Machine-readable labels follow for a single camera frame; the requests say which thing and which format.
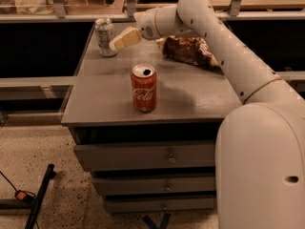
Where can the black floor stand bar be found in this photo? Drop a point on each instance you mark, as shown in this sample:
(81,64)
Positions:
(36,205)

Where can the grey drawer cabinet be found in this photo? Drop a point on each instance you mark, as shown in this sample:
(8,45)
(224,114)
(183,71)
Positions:
(145,127)

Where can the brown chip bag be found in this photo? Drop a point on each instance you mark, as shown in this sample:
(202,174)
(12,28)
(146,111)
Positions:
(190,50)

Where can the grey top drawer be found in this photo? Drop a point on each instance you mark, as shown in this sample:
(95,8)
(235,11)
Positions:
(145,155)

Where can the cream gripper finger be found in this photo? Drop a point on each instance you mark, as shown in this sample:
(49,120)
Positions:
(128,37)

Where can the grey bottom drawer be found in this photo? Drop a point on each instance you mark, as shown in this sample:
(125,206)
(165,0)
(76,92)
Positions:
(117,206)

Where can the silver green 7up can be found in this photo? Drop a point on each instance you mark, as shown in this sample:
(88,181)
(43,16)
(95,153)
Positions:
(104,31)

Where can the metal railing frame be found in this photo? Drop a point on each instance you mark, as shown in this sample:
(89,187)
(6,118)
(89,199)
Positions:
(95,7)

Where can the red coke can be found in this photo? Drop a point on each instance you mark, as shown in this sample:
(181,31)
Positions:
(143,79)

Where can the grey middle drawer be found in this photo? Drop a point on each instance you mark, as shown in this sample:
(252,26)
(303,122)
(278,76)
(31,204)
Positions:
(152,185)

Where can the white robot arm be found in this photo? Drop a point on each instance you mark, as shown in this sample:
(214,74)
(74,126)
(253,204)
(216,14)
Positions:
(260,146)

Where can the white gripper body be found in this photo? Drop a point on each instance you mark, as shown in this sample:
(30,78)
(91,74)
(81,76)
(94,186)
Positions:
(146,25)

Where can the orange cable connector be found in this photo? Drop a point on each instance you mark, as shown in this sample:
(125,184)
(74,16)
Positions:
(25,196)

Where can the grey drawer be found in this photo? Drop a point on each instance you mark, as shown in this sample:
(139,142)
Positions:
(145,155)
(152,185)
(117,206)

